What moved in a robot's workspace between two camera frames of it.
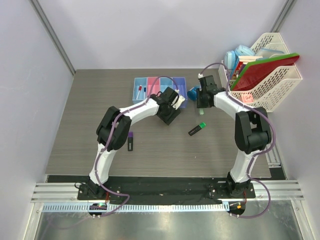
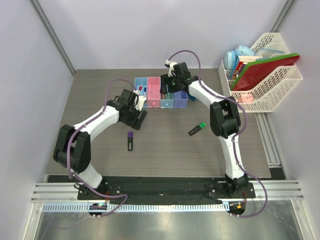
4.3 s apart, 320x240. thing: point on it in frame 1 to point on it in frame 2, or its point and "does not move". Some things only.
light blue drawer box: [140, 89] does not move
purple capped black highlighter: [130, 141] does not move
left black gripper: [168, 120] to [136, 123]
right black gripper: [200, 104] to [166, 80]
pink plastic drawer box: [156, 89] does not move
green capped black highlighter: [201, 126] does not move
